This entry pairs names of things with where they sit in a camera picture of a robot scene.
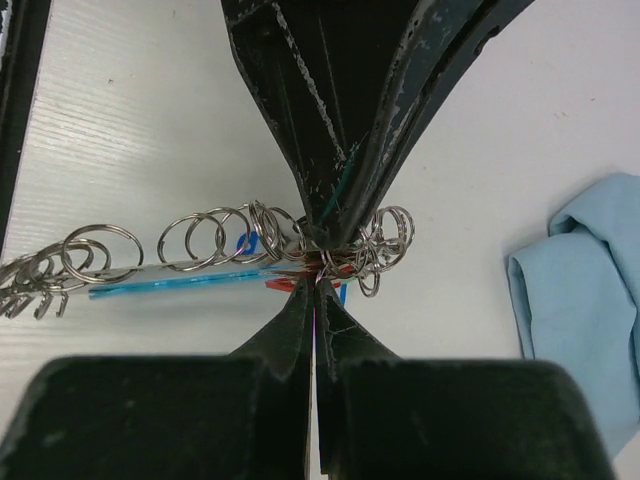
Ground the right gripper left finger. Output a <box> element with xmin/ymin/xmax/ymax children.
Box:
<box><xmin>1</xmin><ymin>280</ymin><xmax>314</xmax><ymax>479</ymax></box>

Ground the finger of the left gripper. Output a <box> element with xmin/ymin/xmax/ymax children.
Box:
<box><xmin>221</xmin><ymin>1</ymin><xmax>419</xmax><ymax>245</ymax></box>
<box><xmin>334</xmin><ymin>1</ymin><xmax>530</xmax><ymax>245</ymax></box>

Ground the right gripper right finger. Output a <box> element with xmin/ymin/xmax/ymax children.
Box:
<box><xmin>314</xmin><ymin>280</ymin><xmax>614</xmax><ymax>479</ymax></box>

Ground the metal key organizer plate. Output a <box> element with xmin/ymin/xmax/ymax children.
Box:
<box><xmin>1</xmin><ymin>200</ymin><xmax>416</xmax><ymax>320</ymax></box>

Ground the blue key tag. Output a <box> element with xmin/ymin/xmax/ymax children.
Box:
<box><xmin>236</xmin><ymin>231</ymin><xmax>260</xmax><ymax>255</ymax></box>

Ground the light blue cloth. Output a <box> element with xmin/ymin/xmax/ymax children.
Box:
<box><xmin>507</xmin><ymin>173</ymin><xmax>639</xmax><ymax>456</ymax></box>

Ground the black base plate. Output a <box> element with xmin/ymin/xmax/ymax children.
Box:
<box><xmin>1</xmin><ymin>0</ymin><xmax>51</xmax><ymax>236</ymax></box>

